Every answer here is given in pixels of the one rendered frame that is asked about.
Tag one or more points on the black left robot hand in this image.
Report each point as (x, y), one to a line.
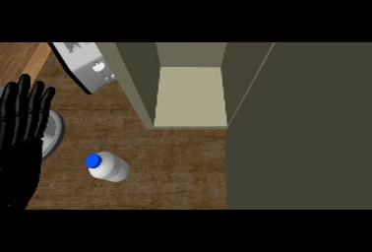
(19, 138)

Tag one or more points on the olive open cabinet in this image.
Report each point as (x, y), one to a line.
(189, 95)

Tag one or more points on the grey round plate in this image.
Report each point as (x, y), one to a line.
(52, 131)

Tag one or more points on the white bottle with blue cap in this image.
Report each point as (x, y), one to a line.
(109, 167)

